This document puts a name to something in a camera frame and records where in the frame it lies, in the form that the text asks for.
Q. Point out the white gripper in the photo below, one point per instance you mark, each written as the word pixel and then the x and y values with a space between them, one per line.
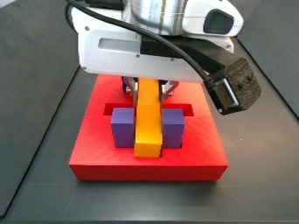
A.
pixel 112 50

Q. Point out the long yellow block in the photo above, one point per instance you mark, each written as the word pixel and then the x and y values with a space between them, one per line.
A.
pixel 148 131

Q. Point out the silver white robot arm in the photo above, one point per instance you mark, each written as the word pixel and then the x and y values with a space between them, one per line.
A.
pixel 153 39

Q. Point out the red slotted board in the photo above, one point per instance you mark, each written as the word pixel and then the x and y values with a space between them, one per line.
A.
pixel 97 160

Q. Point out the blue U-shaped block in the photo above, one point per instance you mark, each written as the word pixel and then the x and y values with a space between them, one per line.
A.
pixel 128 84

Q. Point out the purple U-shaped block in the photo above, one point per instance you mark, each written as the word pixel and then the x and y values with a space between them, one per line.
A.
pixel 123 127

